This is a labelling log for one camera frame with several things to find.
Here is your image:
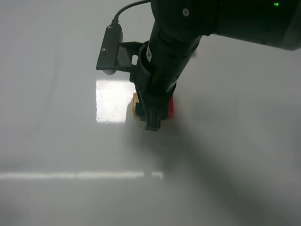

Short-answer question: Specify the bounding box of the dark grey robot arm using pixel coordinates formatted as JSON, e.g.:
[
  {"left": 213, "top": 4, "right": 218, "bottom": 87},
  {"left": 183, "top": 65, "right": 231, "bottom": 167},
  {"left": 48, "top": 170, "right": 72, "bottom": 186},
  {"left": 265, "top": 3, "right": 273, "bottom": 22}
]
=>
[{"left": 130, "top": 0, "right": 301, "bottom": 131}]

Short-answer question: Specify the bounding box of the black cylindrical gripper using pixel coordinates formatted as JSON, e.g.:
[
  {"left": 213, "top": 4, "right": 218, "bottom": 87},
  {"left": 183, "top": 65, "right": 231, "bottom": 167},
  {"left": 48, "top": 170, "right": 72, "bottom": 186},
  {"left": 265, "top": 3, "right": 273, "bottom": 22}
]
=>
[{"left": 134, "top": 35, "right": 201, "bottom": 131}]

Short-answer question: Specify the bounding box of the red building block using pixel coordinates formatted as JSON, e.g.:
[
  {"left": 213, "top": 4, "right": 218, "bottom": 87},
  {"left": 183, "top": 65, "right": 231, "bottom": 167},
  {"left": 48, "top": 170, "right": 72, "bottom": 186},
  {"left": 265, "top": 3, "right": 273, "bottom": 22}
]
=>
[{"left": 165, "top": 96, "right": 174, "bottom": 120}]

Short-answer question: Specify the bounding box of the yellow building block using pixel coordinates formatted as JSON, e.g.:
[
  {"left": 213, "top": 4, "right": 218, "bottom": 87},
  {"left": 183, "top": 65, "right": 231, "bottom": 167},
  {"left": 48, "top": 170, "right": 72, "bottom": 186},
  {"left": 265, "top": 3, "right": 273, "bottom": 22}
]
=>
[{"left": 132, "top": 93, "right": 144, "bottom": 119}]

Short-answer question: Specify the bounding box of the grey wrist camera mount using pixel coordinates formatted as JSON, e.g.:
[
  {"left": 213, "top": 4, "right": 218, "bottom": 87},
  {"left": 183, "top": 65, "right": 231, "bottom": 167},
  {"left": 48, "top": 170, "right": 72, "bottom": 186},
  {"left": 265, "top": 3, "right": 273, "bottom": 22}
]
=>
[{"left": 96, "top": 23, "right": 143, "bottom": 75}]

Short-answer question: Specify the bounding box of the black camera cable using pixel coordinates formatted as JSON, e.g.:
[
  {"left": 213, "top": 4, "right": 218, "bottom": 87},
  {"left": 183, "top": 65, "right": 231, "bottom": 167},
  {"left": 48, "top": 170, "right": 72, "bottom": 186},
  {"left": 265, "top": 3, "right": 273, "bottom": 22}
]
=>
[{"left": 111, "top": 0, "right": 151, "bottom": 25}]

